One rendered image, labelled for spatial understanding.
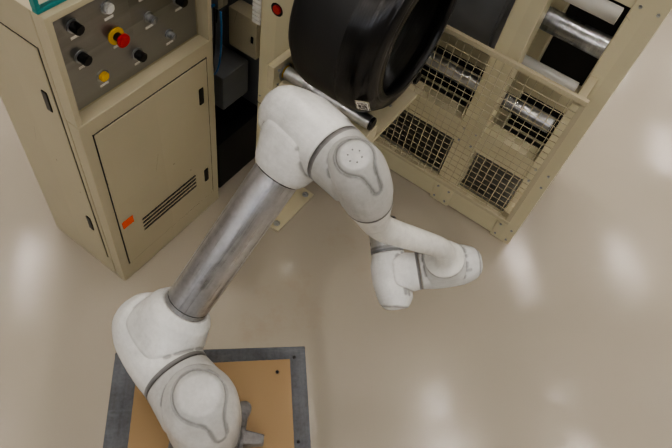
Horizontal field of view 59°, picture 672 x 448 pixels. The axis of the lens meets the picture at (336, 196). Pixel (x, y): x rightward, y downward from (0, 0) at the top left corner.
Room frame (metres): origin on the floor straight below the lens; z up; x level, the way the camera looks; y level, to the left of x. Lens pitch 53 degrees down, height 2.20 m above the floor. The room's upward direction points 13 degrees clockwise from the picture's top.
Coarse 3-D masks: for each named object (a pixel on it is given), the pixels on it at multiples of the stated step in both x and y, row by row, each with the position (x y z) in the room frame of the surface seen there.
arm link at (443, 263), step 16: (368, 224) 0.68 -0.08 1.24; (384, 224) 0.71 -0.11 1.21; (400, 224) 0.78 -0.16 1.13; (384, 240) 0.73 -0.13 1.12; (400, 240) 0.75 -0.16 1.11; (416, 240) 0.78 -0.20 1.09; (432, 240) 0.80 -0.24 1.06; (448, 240) 0.90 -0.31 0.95; (432, 256) 0.80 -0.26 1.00; (448, 256) 0.81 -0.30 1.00; (464, 256) 0.86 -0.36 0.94; (480, 256) 0.88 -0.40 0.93; (432, 272) 0.81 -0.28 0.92; (448, 272) 0.81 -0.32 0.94; (464, 272) 0.83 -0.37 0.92; (480, 272) 0.85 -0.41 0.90; (432, 288) 0.81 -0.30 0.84
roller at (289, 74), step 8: (288, 72) 1.42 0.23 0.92; (296, 72) 1.42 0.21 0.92; (288, 80) 1.41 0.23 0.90; (296, 80) 1.40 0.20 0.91; (304, 88) 1.38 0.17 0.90; (312, 88) 1.37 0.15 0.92; (328, 96) 1.35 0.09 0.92; (336, 104) 1.33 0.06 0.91; (344, 112) 1.31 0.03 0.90; (352, 112) 1.31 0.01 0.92; (360, 112) 1.31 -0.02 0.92; (352, 120) 1.30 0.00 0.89; (360, 120) 1.29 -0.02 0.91; (368, 120) 1.29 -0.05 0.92; (376, 120) 1.31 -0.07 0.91; (368, 128) 1.28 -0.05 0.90
